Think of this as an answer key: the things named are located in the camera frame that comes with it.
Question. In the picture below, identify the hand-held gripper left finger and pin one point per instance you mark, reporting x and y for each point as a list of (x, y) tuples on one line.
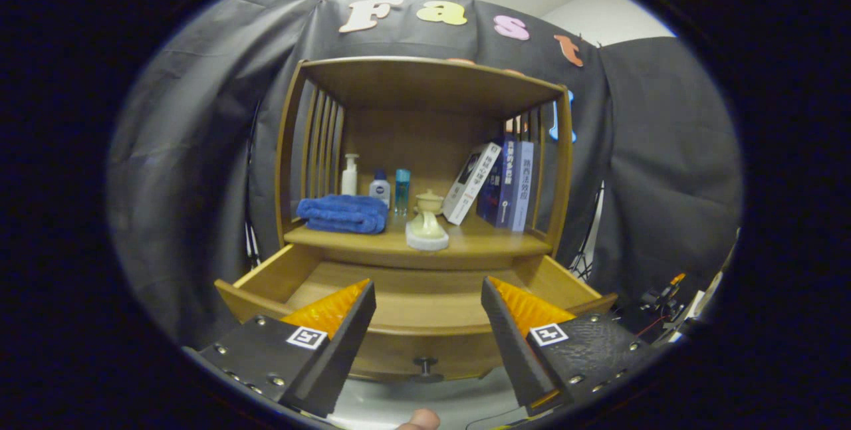
[(346, 350)]

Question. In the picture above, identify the blue folded towel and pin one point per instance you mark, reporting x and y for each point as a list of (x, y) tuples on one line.
[(342, 214)]

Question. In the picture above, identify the dark blue book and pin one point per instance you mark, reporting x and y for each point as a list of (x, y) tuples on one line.
[(505, 184)]

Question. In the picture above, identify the black device with orange tip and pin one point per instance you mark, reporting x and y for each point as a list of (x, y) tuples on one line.
[(658, 300)]

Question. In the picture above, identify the wooden drawer with black knob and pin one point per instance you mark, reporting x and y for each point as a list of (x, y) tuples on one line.
[(412, 304)]

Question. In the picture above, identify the wooden cabinet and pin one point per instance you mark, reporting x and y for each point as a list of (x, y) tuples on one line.
[(412, 144)]

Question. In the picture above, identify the white bottle with blue cap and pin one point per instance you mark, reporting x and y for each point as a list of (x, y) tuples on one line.
[(379, 189)]

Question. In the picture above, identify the pale blue book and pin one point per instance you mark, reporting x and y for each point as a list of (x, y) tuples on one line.
[(522, 184)]

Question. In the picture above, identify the wooden countertop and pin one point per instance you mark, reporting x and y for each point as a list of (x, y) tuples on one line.
[(492, 238)]

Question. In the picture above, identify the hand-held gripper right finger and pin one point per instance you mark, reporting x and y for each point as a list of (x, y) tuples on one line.
[(512, 350)]

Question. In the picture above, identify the white pump bottle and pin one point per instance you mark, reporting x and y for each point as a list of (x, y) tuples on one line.
[(350, 181)]

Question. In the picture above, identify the blue glass bottle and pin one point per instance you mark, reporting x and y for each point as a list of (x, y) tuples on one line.
[(403, 191)]

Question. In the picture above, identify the cream lidded teacup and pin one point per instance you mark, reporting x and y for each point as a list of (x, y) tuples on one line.
[(430, 203)]

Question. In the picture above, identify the black backdrop stand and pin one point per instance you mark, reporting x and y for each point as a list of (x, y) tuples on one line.
[(585, 257), (251, 244)]

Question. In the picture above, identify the white book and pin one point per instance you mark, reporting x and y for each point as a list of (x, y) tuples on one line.
[(471, 184)]

